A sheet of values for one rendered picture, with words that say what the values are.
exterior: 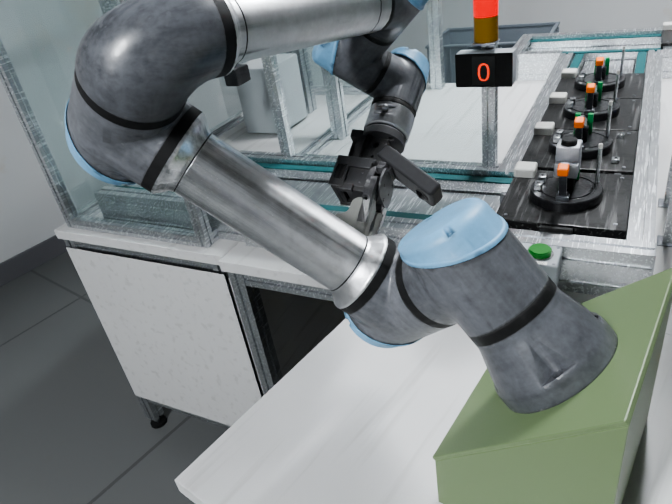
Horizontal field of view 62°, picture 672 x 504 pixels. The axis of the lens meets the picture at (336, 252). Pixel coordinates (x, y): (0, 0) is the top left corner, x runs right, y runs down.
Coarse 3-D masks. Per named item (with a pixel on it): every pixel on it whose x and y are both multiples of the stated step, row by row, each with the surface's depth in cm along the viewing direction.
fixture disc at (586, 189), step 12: (552, 180) 118; (576, 180) 117; (588, 180) 116; (540, 192) 115; (552, 192) 114; (576, 192) 112; (588, 192) 112; (600, 192) 111; (540, 204) 113; (552, 204) 111; (564, 204) 110; (576, 204) 109; (588, 204) 109
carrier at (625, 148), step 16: (608, 112) 130; (544, 128) 143; (608, 128) 132; (544, 144) 139; (592, 144) 130; (608, 144) 129; (624, 144) 132; (528, 160) 133; (544, 160) 131; (592, 160) 128; (608, 160) 127; (624, 160) 125
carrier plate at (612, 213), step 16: (592, 176) 121; (608, 176) 120; (624, 176) 119; (512, 192) 120; (528, 192) 119; (608, 192) 114; (624, 192) 113; (512, 208) 115; (528, 208) 114; (592, 208) 110; (608, 208) 109; (624, 208) 108; (512, 224) 111; (528, 224) 110; (544, 224) 108; (560, 224) 107; (576, 224) 106; (592, 224) 105; (608, 224) 104; (624, 224) 104
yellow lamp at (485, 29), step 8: (496, 16) 114; (480, 24) 114; (488, 24) 114; (496, 24) 114; (480, 32) 115; (488, 32) 115; (496, 32) 115; (480, 40) 116; (488, 40) 115; (496, 40) 116
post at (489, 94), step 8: (488, 48) 120; (496, 48) 121; (488, 88) 125; (496, 88) 126; (488, 96) 126; (496, 96) 126; (488, 104) 127; (496, 104) 127; (488, 112) 128; (496, 112) 128; (488, 120) 129; (496, 120) 129; (488, 128) 130; (496, 128) 130; (488, 136) 131; (496, 136) 131; (488, 144) 132; (496, 144) 132; (488, 152) 133; (496, 152) 134; (488, 160) 134; (496, 160) 135
